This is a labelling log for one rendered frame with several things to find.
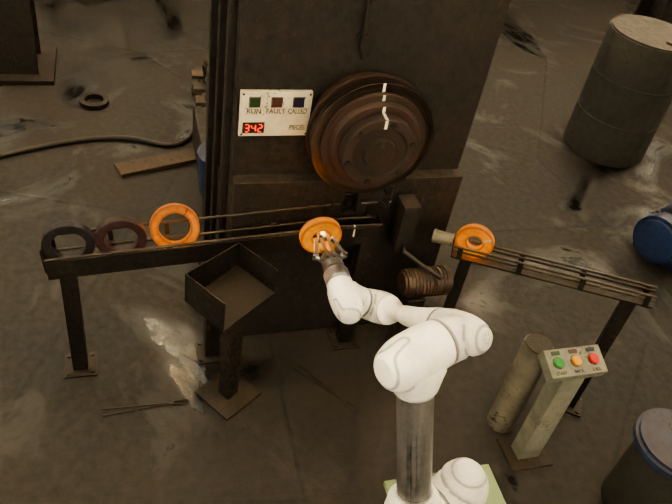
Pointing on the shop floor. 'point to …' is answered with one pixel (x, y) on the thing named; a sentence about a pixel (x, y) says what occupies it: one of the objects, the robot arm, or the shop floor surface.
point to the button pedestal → (549, 407)
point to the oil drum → (624, 93)
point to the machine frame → (469, 19)
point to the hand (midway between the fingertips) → (321, 231)
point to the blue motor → (655, 237)
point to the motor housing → (410, 291)
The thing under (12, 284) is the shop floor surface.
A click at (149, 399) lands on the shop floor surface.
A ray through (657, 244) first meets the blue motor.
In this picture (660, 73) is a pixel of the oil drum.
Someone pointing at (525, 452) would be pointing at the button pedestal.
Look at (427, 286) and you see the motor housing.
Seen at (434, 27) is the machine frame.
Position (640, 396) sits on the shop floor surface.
